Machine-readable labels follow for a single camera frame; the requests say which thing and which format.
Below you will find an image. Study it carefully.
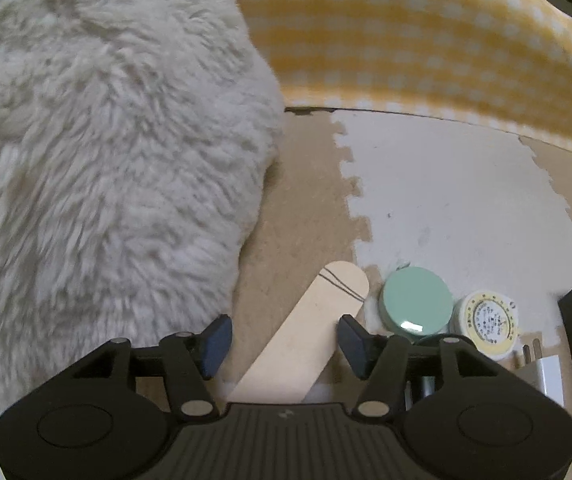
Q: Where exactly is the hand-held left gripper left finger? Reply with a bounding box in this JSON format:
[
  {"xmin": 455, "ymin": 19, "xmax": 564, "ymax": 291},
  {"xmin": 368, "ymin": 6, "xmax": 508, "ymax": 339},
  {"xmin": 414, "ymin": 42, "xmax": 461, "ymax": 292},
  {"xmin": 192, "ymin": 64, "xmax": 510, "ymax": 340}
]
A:
[{"xmin": 68, "ymin": 314, "xmax": 233, "ymax": 422}]

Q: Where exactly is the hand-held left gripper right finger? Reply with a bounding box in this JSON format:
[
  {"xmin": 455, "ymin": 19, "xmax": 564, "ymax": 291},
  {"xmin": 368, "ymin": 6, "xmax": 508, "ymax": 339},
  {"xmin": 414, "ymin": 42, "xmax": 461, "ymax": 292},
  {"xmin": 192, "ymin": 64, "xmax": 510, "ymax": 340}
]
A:
[{"xmin": 337, "ymin": 314, "xmax": 504, "ymax": 418}]

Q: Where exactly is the wooden stick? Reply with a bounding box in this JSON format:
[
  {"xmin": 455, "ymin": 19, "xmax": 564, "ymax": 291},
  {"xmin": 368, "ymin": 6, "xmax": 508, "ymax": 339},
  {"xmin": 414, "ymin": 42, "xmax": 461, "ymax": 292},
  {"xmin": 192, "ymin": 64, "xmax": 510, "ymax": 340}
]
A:
[{"xmin": 226, "ymin": 261, "xmax": 370, "ymax": 405}]

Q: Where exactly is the white charger plug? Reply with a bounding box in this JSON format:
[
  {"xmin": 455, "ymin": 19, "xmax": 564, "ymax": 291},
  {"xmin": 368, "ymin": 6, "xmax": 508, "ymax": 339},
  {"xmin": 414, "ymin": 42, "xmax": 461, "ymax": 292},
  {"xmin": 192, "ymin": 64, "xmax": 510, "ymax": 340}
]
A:
[{"xmin": 516, "ymin": 339, "xmax": 566, "ymax": 406}]

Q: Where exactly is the green round case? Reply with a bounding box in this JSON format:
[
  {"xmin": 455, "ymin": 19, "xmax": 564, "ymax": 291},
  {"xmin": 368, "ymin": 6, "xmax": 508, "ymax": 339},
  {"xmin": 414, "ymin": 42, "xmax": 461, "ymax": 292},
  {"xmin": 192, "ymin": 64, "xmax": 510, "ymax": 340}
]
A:
[{"xmin": 379, "ymin": 266, "xmax": 454, "ymax": 337}]

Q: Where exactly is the white yellow round tape measure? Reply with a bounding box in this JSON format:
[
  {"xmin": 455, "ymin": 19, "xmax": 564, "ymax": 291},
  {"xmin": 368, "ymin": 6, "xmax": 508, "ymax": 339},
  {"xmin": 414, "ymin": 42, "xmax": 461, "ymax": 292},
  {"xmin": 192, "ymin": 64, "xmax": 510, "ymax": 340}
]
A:
[{"xmin": 450, "ymin": 290, "xmax": 522, "ymax": 361}]

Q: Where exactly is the beige foam mat tile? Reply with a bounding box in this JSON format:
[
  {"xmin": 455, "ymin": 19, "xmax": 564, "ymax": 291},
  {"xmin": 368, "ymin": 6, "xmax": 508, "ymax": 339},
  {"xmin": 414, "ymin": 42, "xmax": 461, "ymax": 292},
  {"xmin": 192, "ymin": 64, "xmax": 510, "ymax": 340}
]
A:
[
  {"xmin": 518, "ymin": 136, "xmax": 572, "ymax": 261},
  {"xmin": 226, "ymin": 107, "xmax": 371, "ymax": 401}
]

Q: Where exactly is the white foam mat tile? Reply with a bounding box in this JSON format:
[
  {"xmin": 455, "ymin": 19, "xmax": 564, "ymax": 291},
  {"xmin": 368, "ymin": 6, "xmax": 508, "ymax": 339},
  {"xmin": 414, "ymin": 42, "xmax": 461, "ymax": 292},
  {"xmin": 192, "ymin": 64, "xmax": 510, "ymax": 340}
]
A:
[{"xmin": 331, "ymin": 110, "xmax": 572, "ymax": 356}]

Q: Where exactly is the white fluffy cushion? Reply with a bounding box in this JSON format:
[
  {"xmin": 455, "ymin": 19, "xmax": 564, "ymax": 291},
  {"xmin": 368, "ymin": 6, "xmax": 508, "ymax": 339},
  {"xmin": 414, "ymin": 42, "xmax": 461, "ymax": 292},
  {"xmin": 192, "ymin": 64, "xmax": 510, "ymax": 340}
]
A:
[{"xmin": 0, "ymin": 0, "xmax": 287, "ymax": 411}]

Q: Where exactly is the yellow checked mattress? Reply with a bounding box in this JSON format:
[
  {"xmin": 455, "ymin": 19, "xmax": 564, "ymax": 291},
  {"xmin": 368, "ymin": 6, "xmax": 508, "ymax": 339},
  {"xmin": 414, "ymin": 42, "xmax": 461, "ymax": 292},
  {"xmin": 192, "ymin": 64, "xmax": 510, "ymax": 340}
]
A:
[{"xmin": 205, "ymin": 0, "xmax": 572, "ymax": 167}]

